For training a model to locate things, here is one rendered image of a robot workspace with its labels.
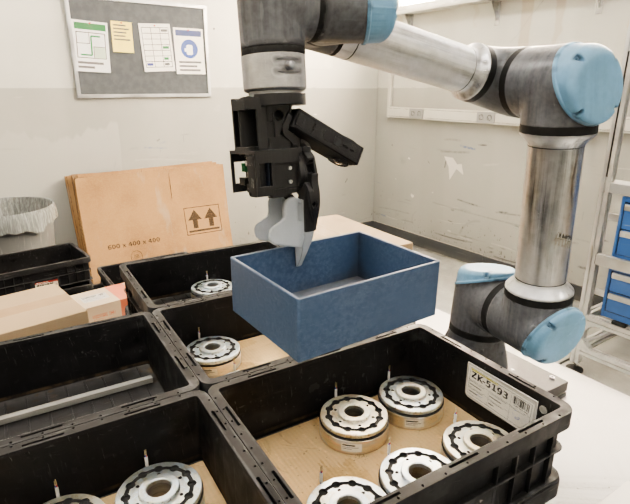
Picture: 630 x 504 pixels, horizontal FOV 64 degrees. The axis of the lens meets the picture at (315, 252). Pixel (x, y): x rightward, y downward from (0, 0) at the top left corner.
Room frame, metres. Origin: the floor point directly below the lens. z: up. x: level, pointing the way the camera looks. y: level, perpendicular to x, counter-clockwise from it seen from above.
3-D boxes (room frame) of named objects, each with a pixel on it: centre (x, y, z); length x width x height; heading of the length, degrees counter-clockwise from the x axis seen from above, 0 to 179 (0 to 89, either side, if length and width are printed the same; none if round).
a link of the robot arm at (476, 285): (0.97, -0.35, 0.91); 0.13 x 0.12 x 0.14; 25
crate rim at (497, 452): (0.59, -0.09, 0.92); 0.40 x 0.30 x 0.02; 121
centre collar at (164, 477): (0.50, 0.19, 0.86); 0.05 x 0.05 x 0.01
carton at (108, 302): (1.31, 0.58, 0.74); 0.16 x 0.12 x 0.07; 132
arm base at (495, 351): (0.98, -0.34, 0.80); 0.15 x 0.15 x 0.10
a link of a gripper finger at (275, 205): (0.63, 0.05, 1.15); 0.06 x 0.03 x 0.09; 123
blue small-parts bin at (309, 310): (0.57, -0.02, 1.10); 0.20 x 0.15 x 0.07; 125
